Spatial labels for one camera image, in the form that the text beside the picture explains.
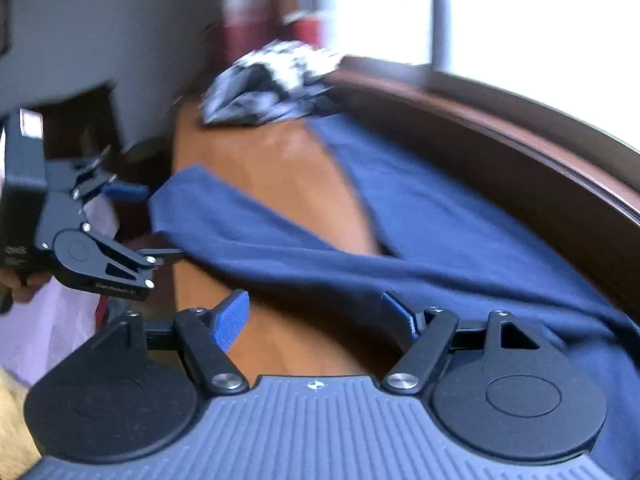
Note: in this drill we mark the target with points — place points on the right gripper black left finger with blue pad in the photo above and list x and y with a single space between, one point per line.
138 385

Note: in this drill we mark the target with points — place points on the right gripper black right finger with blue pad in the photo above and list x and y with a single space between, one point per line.
497 387

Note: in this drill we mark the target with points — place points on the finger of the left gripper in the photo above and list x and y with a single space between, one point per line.
85 178
85 259

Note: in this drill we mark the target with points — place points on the navy blue garment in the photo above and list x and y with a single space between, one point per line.
442 245

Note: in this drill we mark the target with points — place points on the person's hand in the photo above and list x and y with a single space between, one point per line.
24 291

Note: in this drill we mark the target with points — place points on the pink cloth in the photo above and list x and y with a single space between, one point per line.
38 335

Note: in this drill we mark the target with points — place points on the yellow fuzzy cloth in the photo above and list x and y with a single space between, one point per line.
18 452

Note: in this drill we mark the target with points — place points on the black white patterned cloth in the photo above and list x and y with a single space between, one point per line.
281 81

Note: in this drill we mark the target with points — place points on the window with brown frame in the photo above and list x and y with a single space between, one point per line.
537 103

